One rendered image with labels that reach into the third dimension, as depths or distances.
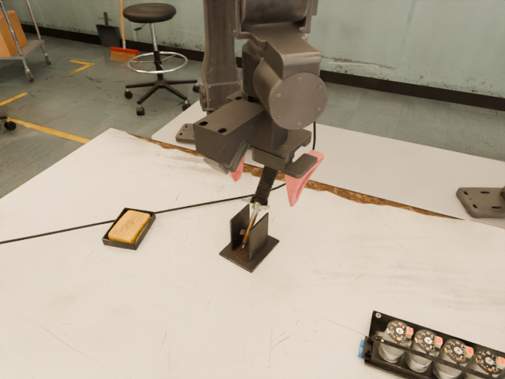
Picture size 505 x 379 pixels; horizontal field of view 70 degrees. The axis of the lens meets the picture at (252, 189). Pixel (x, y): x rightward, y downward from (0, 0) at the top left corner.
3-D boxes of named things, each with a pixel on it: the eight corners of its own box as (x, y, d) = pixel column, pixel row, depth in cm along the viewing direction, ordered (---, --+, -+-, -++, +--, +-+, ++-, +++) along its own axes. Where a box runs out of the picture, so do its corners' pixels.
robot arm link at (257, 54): (301, 109, 41) (306, 46, 37) (252, 116, 40) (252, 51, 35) (281, 85, 46) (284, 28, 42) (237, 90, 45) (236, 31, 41)
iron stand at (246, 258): (270, 266, 57) (291, 209, 56) (243, 276, 49) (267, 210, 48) (239, 250, 60) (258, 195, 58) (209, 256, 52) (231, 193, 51)
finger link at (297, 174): (294, 225, 47) (300, 165, 41) (249, 204, 50) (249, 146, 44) (319, 197, 51) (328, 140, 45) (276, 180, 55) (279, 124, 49)
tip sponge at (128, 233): (126, 213, 62) (124, 206, 61) (156, 217, 61) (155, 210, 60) (103, 245, 56) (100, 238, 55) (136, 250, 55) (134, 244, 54)
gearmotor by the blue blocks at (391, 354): (378, 341, 42) (388, 316, 39) (400, 349, 42) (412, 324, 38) (376, 361, 41) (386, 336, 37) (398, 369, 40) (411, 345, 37)
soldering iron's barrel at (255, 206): (251, 244, 54) (265, 204, 53) (246, 245, 52) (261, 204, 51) (243, 240, 54) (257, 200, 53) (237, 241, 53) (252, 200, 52)
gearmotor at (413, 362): (403, 350, 42) (415, 325, 38) (426, 358, 41) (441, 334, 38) (402, 370, 40) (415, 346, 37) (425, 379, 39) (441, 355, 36)
